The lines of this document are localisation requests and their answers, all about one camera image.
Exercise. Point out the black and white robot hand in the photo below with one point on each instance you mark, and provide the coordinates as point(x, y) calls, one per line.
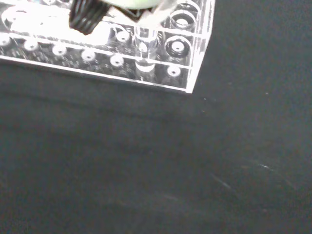
point(97, 12)

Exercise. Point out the black bench cloth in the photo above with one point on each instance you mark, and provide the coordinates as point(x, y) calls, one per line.
point(156, 158)

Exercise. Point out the clear acrylic test tube rack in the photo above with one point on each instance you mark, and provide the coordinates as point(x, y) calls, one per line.
point(102, 46)

